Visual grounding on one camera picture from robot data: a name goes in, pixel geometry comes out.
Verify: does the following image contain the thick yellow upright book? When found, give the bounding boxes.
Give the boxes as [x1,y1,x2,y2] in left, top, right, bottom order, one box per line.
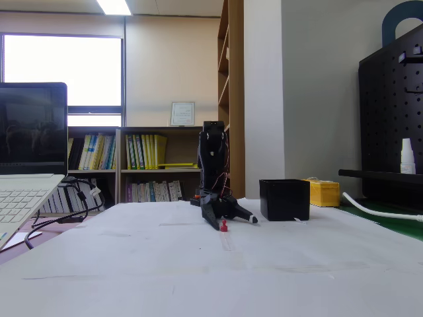
[154,134,168,170]

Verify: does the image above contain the yellow cardboard box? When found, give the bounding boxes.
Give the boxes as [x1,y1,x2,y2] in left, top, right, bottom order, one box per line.
[302,177,340,208]

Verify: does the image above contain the dark teal arch sign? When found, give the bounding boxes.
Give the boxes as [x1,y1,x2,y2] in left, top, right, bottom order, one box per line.
[381,0,423,48]

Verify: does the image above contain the red servo wire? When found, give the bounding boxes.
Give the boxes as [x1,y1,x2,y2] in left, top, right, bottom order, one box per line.
[211,131,231,197]

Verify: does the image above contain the blue white upright book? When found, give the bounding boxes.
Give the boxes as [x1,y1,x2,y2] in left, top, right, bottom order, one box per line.
[93,133,107,171]

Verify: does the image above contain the bright window dark frame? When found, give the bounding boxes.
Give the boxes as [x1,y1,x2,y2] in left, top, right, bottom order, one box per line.
[0,32,126,128]

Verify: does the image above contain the black square open box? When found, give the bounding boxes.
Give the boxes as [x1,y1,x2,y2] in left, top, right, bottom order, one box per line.
[258,178,311,222]

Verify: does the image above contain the white laptop with dark screen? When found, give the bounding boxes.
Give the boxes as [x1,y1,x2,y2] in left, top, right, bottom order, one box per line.
[0,82,69,252]

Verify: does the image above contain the white patterned leaning book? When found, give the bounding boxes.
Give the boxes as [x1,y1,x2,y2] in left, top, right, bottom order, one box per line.
[167,180,183,202]

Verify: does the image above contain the small white dropper bottle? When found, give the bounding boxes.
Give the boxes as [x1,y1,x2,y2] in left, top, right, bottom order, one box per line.
[399,137,416,175]

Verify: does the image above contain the white flat card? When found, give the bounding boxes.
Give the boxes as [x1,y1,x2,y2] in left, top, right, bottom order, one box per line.
[5,230,44,252]

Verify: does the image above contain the taped white paper sheets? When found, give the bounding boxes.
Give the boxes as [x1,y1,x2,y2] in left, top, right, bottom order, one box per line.
[0,197,423,317]

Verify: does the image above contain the flat lying yellow book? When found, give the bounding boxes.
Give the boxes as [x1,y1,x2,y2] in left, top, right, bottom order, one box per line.
[157,162,199,169]

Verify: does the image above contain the white power strip cable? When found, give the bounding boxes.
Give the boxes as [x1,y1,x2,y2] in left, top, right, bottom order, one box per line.
[342,192,423,223]

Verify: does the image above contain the black upright book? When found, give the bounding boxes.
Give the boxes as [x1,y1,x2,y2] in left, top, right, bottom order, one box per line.
[70,137,85,171]

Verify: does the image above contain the green white upright book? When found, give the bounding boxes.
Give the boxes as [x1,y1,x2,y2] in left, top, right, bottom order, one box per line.
[132,134,142,170]
[125,134,134,170]

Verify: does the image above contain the tall brown bookshelf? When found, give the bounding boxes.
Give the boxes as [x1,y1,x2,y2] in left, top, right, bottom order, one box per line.
[217,0,246,201]

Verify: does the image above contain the black pegboard shelf bar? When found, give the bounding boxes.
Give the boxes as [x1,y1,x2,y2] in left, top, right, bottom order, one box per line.
[338,168,423,186]

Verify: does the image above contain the ceiling light panel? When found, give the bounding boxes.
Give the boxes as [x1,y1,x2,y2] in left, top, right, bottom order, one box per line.
[95,0,133,16]

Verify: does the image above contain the yellow white upright book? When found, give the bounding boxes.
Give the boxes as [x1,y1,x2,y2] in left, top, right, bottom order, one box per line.
[80,134,93,171]

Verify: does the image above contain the black perforated pegboard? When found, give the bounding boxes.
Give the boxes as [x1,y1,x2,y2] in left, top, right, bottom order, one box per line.
[358,22,423,208]

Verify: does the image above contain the framed white certificate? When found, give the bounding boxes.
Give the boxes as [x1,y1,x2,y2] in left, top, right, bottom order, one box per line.
[170,101,196,127]

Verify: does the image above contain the low brown bookshelf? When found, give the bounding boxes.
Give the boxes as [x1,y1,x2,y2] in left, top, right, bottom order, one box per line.
[67,126,120,214]
[116,126,215,204]

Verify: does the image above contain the black usb cable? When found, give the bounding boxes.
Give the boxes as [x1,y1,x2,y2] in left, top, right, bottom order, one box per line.
[31,180,106,229]
[24,176,90,251]

